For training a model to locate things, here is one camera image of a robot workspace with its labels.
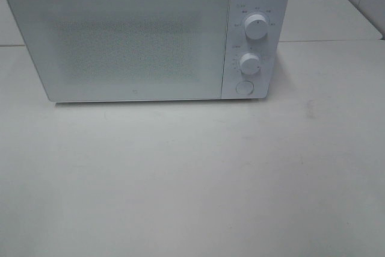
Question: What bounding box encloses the white round door-release button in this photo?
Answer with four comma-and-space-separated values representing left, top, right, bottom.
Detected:
236, 81, 254, 95

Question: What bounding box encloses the white microwave knob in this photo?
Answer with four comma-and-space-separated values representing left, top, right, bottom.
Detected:
239, 53, 261, 75
244, 12, 269, 40

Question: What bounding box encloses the white microwave door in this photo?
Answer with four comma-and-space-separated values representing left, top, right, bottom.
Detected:
7, 0, 229, 102

